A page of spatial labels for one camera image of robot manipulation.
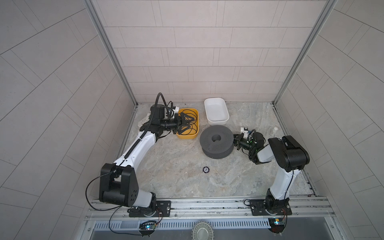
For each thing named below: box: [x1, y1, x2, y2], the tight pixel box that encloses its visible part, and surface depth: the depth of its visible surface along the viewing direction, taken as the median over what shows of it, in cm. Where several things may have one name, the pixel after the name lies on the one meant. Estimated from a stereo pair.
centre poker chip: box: [202, 166, 210, 174], surface depth 86 cm
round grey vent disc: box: [191, 220, 215, 240], surface depth 66 cm
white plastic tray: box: [204, 97, 230, 126], surface depth 114 cm
